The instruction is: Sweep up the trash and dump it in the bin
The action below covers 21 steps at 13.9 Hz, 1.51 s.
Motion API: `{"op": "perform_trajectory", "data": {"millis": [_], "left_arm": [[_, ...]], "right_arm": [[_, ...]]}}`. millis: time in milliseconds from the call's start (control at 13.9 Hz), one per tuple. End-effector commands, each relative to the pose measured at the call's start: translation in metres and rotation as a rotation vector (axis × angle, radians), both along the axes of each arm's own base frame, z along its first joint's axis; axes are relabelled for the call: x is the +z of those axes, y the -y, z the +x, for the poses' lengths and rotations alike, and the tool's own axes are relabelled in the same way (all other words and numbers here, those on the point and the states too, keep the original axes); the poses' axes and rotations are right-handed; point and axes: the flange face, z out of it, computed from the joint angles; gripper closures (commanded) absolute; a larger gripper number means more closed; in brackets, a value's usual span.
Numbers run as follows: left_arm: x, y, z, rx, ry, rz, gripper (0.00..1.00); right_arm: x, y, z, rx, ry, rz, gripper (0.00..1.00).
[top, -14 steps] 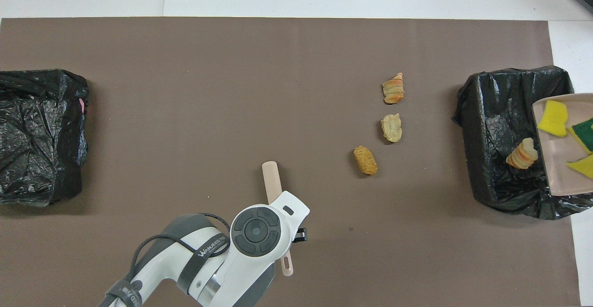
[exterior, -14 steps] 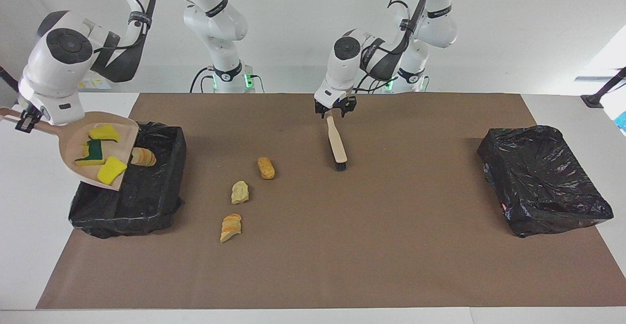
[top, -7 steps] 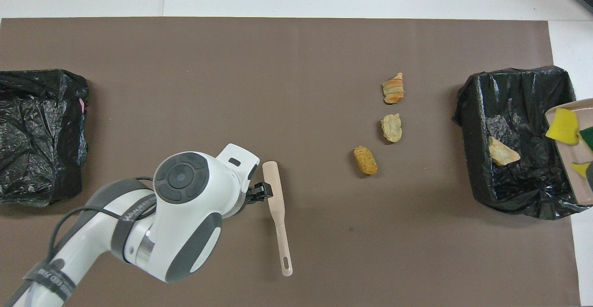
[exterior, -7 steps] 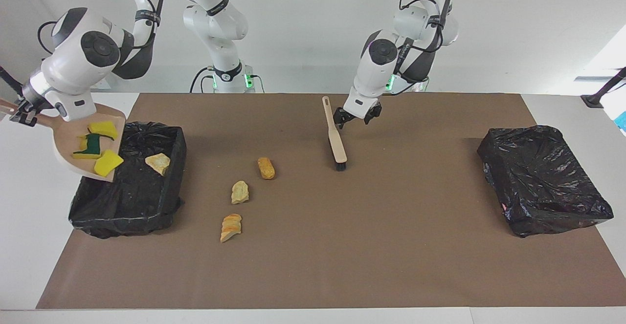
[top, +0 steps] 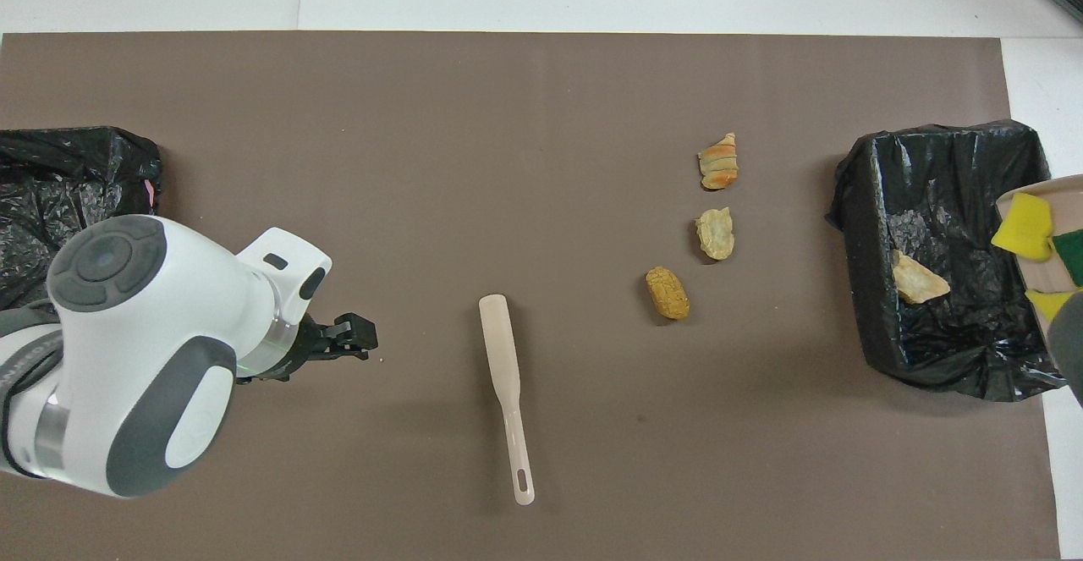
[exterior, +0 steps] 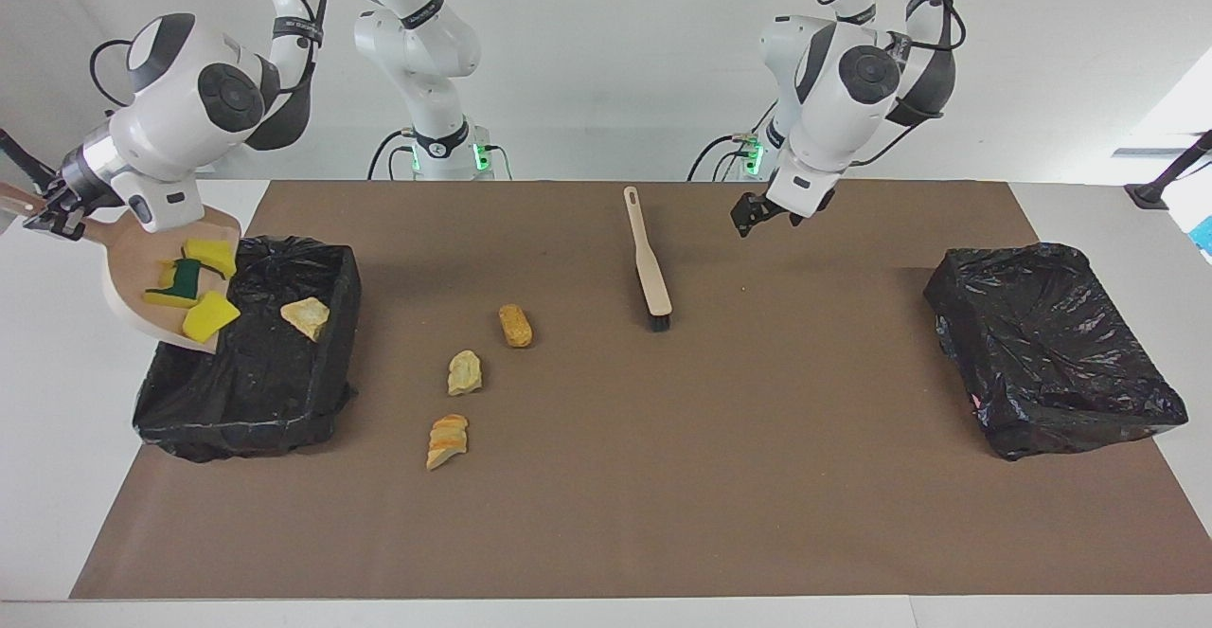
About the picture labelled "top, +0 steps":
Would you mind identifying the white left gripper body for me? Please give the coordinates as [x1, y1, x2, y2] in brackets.
[235, 227, 333, 326]

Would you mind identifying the beige hand brush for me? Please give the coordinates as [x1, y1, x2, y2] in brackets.
[478, 294, 536, 507]

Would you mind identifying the brown oval bread loaf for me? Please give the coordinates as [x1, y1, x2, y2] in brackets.
[645, 267, 690, 322]

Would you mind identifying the pale bread piece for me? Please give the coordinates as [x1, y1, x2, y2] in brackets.
[695, 206, 735, 261]

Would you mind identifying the tan croissant end piece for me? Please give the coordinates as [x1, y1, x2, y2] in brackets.
[697, 133, 739, 191]

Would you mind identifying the orange striped bread piece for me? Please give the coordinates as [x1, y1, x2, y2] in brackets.
[893, 250, 951, 305]

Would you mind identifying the green and yellow sponge piece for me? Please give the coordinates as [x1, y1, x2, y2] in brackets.
[1051, 228, 1083, 288]

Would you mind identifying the beige plastic dustpan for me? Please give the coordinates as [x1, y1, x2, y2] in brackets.
[994, 173, 1083, 295]

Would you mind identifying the black bag lined bin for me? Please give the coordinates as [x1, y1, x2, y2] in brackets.
[825, 119, 1070, 403]
[0, 126, 163, 312]

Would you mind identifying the brown table mat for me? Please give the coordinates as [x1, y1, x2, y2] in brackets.
[0, 31, 1061, 561]

